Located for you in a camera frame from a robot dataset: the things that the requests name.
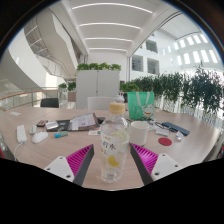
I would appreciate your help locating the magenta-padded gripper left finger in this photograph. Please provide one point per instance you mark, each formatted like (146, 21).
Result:
(78, 163)

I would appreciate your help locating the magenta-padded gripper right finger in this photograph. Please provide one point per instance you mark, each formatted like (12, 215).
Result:
(148, 161)

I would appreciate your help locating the clear lemon water bottle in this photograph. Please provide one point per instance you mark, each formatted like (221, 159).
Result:
(113, 146)

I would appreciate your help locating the flat round red coaster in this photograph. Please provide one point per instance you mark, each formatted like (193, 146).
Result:
(165, 141)

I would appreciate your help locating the white cup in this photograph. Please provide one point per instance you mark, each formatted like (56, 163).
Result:
(139, 133)

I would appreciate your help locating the white flat packet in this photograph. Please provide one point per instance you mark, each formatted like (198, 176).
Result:
(162, 132)

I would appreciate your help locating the teal marker pen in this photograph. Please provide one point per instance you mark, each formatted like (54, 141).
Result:
(61, 134)

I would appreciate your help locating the black notebook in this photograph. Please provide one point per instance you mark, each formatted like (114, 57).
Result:
(63, 126)

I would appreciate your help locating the small clear plastic packet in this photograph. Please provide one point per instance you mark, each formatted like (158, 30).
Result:
(179, 136)

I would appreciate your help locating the open printed magazine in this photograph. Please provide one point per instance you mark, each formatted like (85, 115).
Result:
(83, 121)

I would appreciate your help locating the dark blue keyboard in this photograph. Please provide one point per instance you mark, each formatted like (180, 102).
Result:
(175, 128)

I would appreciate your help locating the white card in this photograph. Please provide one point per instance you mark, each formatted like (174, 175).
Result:
(51, 125)

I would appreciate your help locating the white computer mouse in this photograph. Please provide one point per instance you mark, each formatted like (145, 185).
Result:
(40, 137)

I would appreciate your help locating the black power adapter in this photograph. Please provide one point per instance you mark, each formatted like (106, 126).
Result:
(100, 120)

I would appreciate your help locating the dark smartphone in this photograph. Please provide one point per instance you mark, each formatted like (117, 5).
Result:
(42, 123)

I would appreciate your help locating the small white charger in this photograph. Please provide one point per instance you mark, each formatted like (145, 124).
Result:
(32, 129)

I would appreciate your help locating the green tote bag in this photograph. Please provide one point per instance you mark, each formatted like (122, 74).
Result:
(140, 105)

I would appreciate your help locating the white power strip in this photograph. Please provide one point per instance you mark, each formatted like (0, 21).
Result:
(21, 133)

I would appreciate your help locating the black chair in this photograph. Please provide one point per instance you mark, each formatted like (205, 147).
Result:
(49, 102)

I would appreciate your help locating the clear white-capped sports bottle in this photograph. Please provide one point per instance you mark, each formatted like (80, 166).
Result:
(119, 98)

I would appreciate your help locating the planter box with plants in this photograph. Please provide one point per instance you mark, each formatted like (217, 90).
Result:
(71, 91)

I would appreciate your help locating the white cabinet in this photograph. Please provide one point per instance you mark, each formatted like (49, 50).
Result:
(96, 86)

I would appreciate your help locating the white paper slip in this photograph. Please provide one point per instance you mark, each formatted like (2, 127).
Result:
(15, 113)

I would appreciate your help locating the row of green hedge plants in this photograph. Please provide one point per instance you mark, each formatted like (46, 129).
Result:
(186, 86)

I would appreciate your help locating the green plants on cabinet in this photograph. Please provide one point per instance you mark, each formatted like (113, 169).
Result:
(98, 66)

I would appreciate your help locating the ceiling strip lights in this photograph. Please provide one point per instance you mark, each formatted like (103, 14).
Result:
(110, 25)

